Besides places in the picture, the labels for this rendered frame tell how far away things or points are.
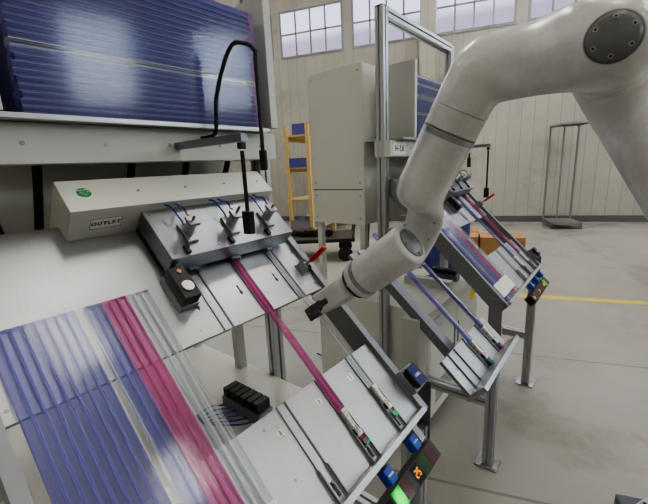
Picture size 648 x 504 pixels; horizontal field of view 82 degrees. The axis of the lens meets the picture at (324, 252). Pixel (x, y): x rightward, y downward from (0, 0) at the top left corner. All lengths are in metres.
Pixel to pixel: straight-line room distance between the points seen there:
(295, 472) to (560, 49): 0.72
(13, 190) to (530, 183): 8.25
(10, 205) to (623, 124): 1.06
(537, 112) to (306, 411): 8.13
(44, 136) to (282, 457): 0.69
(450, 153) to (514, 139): 7.86
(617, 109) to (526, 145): 7.86
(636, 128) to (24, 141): 0.92
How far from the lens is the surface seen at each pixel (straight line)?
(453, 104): 0.65
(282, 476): 0.73
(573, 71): 0.56
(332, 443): 0.79
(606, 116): 0.68
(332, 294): 0.79
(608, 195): 8.90
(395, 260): 0.70
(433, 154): 0.65
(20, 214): 0.98
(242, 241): 0.88
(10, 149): 0.82
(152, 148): 0.90
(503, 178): 8.48
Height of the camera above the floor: 1.28
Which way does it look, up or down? 13 degrees down
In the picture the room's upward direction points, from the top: 3 degrees counter-clockwise
